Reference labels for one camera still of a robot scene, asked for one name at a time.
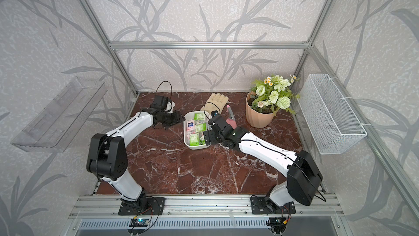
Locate controller board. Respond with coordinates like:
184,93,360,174
266,217,288,228
129,217,150,228

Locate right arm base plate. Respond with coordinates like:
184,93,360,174
250,195,296,215

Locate right controller board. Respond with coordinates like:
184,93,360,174
266,217,288,228

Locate artificial green white flowers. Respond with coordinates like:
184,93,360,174
248,75,300,116

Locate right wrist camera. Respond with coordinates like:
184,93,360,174
211,111,219,118

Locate pink spray bottle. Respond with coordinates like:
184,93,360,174
226,105,237,129

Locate terracotta flower pot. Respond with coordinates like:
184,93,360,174
246,92,274,128

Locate left controller board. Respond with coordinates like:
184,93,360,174
129,217,150,228

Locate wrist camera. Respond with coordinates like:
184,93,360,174
211,111,219,118
150,95,174,113

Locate green tissue pack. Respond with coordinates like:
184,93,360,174
189,133,200,147
194,112,206,122
194,123,207,133
199,132,206,145

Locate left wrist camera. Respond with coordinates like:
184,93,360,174
150,95,174,113

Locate aluminium front rail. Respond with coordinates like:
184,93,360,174
69,194,344,219

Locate pink Tempo tissue pack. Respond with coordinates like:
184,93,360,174
186,120,195,134

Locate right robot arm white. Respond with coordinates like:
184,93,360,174
204,115,323,212

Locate white wire basket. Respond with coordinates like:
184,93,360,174
299,74,367,155

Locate clear acrylic wall shelf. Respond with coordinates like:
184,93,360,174
11,77,108,153

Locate white plastic storage box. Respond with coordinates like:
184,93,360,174
183,111,212,150

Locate beige work glove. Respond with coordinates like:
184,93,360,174
203,93,229,114

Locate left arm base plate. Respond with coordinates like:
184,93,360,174
118,196,165,216

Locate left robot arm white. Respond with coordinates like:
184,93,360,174
86,108,185,202

